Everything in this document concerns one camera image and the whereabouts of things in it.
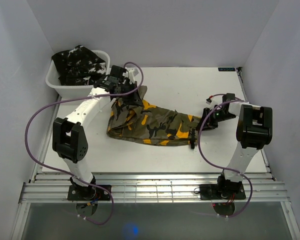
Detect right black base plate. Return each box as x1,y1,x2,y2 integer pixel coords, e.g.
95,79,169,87
193,184,246,201

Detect aluminium rail frame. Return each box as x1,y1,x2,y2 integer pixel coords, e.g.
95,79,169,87
19,172,290,204

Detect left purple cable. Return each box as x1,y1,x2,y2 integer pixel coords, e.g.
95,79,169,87
24,61,145,226

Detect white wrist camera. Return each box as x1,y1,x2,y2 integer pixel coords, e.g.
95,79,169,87
206,96,219,109
128,68,140,80

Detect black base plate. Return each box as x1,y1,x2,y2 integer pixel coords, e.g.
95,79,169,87
193,184,246,201
67,185,111,201

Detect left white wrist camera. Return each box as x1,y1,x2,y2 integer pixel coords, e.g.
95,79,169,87
128,68,140,80

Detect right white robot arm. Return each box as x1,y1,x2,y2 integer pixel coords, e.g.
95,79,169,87
196,93,273,202

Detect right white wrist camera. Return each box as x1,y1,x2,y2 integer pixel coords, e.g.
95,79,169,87
206,96,219,109

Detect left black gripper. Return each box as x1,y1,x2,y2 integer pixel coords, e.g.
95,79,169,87
118,81,144,107

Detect black white camouflage trousers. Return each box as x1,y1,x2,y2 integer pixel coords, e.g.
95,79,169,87
51,45,107,86

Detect dark blue table label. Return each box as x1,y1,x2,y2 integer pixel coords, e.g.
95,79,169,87
218,67,236,72

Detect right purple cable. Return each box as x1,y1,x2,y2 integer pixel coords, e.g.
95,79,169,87
191,92,253,218

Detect yellow green camouflage trousers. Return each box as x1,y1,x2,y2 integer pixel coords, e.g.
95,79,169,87
106,85,201,149

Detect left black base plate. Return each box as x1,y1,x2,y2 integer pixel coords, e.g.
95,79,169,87
67,185,111,201

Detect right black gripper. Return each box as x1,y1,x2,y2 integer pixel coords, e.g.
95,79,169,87
195,107,236,131

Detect purple cable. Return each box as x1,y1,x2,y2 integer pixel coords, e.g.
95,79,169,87
24,61,145,226
191,92,253,218

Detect white plastic laundry basket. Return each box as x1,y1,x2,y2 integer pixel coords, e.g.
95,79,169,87
45,45,110,99

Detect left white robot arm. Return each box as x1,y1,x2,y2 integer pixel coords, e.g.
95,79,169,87
52,65,143,200

